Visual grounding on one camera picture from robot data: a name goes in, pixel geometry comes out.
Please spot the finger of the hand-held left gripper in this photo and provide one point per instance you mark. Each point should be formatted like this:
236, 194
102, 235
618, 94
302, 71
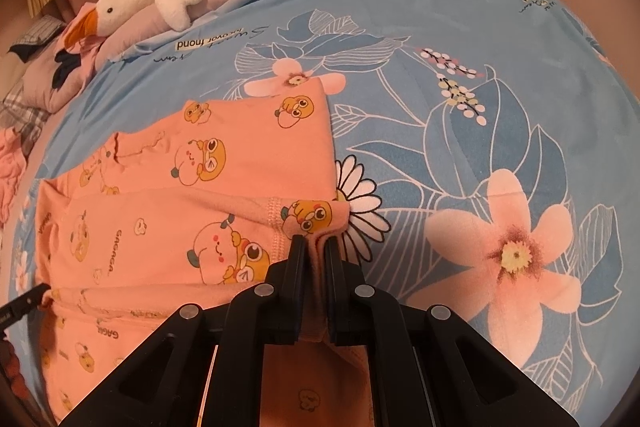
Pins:
25, 303

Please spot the pink cloth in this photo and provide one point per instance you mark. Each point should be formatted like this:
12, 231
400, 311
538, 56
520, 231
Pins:
89, 64

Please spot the orange cartoon print child's top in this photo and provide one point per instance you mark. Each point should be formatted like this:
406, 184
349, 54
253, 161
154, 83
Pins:
165, 212

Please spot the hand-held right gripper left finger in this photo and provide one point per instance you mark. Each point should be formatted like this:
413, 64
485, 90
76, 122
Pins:
295, 267

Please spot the blue floral blanket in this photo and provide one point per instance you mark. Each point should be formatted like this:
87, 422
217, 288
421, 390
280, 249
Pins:
425, 82

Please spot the grey plaid pillow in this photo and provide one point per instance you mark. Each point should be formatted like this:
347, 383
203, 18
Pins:
20, 117

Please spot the pink fleece garment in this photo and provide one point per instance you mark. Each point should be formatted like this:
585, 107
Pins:
12, 177

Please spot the dark navy cloth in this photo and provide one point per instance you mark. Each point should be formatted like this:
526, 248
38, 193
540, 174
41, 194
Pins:
67, 59

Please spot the grey striped cloth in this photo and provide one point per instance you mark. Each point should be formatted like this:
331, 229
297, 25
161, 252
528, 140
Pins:
42, 32

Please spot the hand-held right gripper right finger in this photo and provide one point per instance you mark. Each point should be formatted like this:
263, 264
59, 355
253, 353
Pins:
337, 272

